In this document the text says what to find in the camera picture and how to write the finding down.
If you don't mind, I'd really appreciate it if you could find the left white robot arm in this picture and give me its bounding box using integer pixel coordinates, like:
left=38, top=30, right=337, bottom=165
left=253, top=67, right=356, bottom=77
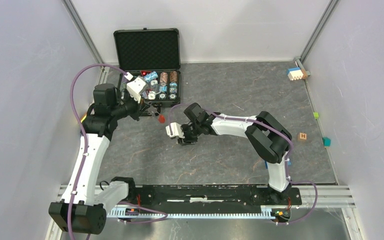
left=48, top=80, right=148, bottom=240

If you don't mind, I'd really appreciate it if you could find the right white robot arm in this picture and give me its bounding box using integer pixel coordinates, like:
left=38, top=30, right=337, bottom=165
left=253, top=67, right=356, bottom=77
left=166, top=103, right=294, bottom=204

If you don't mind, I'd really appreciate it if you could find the black poker chip case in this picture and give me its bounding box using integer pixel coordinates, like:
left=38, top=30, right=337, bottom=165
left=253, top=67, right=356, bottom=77
left=113, top=28, right=182, bottom=108

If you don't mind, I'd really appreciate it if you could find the yellow orange toy block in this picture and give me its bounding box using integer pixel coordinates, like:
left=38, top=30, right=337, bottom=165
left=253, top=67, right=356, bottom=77
left=80, top=113, right=87, bottom=123

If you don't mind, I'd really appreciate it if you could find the wooden letter H cube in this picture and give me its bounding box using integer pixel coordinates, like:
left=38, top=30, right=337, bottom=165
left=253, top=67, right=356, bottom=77
left=297, top=132, right=307, bottom=142

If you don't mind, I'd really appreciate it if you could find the white blue brown brick block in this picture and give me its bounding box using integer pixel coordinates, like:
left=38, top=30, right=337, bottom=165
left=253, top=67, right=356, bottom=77
left=287, top=67, right=311, bottom=81

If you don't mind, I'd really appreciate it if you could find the small green cube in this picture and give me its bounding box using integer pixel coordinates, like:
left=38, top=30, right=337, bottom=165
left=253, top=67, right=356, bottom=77
left=313, top=112, right=319, bottom=120

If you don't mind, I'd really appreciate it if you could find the small teal cube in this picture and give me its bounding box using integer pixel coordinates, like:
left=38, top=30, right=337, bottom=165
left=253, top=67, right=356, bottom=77
left=322, top=136, right=331, bottom=148

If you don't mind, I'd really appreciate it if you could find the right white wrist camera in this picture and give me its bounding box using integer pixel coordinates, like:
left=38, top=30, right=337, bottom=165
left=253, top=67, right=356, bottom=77
left=165, top=122, right=185, bottom=139

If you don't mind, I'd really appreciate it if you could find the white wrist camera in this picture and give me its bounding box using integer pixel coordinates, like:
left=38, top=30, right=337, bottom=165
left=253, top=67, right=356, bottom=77
left=124, top=72, right=148, bottom=103
left=165, top=122, right=185, bottom=139

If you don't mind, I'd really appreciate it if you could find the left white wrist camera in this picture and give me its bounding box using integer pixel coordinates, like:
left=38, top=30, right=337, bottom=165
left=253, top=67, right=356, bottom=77
left=124, top=72, right=148, bottom=103

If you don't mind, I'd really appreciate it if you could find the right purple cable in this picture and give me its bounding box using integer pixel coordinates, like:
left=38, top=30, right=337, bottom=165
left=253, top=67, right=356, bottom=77
left=167, top=103, right=319, bottom=226

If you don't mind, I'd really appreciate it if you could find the purple cable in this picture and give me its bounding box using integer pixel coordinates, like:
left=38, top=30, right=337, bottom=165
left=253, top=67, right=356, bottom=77
left=167, top=103, right=319, bottom=226
left=66, top=63, right=133, bottom=240

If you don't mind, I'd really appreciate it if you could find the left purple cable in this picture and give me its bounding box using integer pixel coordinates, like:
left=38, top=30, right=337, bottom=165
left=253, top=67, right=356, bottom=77
left=66, top=63, right=133, bottom=240

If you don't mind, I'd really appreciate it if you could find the white slotted cable duct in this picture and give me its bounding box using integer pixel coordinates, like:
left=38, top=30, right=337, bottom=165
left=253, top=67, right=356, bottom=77
left=107, top=206, right=275, bottom=220

